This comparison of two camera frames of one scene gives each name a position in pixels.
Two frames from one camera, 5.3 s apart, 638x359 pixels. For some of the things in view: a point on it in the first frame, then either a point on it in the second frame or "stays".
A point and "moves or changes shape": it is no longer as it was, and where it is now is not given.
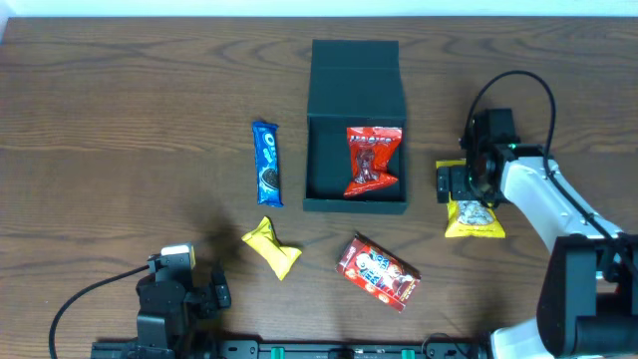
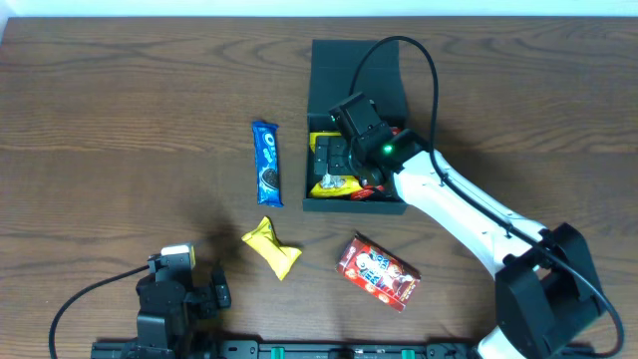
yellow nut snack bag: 468,218 moves or changes shape
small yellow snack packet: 264,239 stays
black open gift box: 353,84 stays
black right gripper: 444,181 to 333,156
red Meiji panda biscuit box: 380,273 stays
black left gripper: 208,294 stays
